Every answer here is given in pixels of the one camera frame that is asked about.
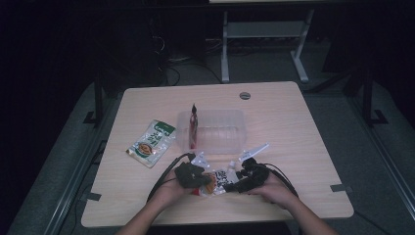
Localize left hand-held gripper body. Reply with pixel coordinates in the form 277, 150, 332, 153
173, 151, 213, 190

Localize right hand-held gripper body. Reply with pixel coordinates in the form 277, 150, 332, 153
232, 142, 271, 194

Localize orange white spouted pouch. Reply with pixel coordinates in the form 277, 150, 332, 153
191, 160, 242, 198

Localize red black clear pouch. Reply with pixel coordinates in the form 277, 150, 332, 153
188, 103, 200, 151

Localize clear plastic container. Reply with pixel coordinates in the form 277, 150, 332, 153
175, 109, 248, 157

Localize green white sauce pouch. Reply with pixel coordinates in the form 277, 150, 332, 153
125, 118, 177, 168

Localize person's right hand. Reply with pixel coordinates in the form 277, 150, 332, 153
248, 171, 299, 211

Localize person's left hand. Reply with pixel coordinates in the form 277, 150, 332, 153
152, 175, 198, 211

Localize grey tape piece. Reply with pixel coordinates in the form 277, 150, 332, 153
85, 192, 103, 203
330, 183, 353, 193

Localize black metal stand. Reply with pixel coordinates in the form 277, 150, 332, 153
82, 72, 106, 127
359, 68, 390, 127

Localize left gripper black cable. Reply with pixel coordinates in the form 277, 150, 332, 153
146, 152, 197, 203

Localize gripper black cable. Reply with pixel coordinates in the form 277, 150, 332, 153
146, 152, 197, 203
263, 162, 300, 198

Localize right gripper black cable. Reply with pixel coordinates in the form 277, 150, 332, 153
263, 162, 300, 198

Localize black floor cables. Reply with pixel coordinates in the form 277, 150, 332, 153
159, 54, 223, 86

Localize white metal desk frame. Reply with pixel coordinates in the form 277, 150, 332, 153
220, 8, 315, 84

